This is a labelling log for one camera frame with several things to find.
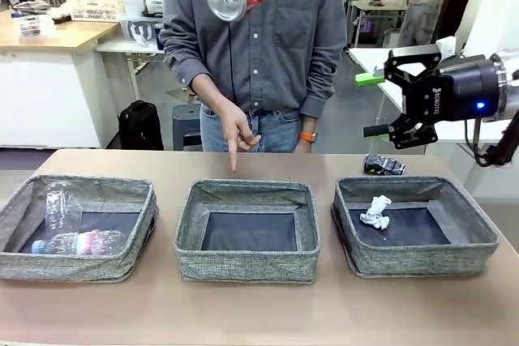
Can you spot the person's left forearm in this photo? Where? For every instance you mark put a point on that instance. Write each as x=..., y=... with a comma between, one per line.
x=311, y=123

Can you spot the plastic bottle with pink label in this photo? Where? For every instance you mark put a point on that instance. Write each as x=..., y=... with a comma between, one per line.
x=81, y=242

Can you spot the person's right hand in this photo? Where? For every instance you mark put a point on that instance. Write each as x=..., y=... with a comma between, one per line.
x=239, y=127

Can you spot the blue drink can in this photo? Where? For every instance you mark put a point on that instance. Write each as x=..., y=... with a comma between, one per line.
x=159, y=37

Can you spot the large white table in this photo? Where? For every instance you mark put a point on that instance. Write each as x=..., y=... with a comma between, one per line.
x=373, y=58

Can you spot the grey plastic stool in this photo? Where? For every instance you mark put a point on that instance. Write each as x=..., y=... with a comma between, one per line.
x=184, y=127

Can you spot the white background desk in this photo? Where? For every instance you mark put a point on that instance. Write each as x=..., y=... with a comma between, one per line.
x=129, y=47

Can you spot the white paper ball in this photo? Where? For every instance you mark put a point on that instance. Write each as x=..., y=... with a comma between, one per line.
x=377, y=214

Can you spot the person's right forearm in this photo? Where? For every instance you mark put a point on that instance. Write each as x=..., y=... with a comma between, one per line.
x=208, y=92

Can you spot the grey fabric basket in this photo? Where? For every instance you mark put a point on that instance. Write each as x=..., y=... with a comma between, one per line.
x=81, y=271
x=417, y=261
x=247, y=267

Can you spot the clear crushed plastic bottle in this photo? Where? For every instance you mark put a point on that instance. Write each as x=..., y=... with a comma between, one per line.
x=61, y=208

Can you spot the white lidded storage box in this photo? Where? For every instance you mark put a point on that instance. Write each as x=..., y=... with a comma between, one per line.
x=155, y=5

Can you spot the white plastic tub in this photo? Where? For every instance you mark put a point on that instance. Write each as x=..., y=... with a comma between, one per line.
x=134, y=5

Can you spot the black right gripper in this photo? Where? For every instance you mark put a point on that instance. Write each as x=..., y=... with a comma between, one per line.
x=458, y=90

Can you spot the black backpack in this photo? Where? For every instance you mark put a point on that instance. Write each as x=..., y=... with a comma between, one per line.
x=140, y=127

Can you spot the crushed black soda can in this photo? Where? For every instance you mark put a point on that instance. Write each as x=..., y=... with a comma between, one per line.
x=383, y=165

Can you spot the person's left hand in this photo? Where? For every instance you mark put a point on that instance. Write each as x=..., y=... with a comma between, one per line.
x=306, y=147

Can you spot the white box with dark logo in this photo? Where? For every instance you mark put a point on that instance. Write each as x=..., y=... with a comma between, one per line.
x=140, y=30

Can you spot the orange wrist watch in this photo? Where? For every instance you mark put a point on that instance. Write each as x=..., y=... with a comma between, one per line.
x=308, y=136

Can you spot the person's grey button shirt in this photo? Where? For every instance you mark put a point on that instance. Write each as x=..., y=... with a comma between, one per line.
x=275, y=58

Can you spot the person's blue jeans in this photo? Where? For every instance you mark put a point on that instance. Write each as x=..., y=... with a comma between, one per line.
x=280, y=135

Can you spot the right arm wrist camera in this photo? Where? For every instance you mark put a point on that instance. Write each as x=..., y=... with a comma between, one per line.
x=447, y=46

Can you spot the clear plastic storage box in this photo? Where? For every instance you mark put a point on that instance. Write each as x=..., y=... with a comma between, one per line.
x=36, y=28

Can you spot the white slotted plastic crate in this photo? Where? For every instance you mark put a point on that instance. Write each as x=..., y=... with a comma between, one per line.
x=95, y=5

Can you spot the background white lab table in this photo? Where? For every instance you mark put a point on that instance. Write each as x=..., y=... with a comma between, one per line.
x=373, y=3

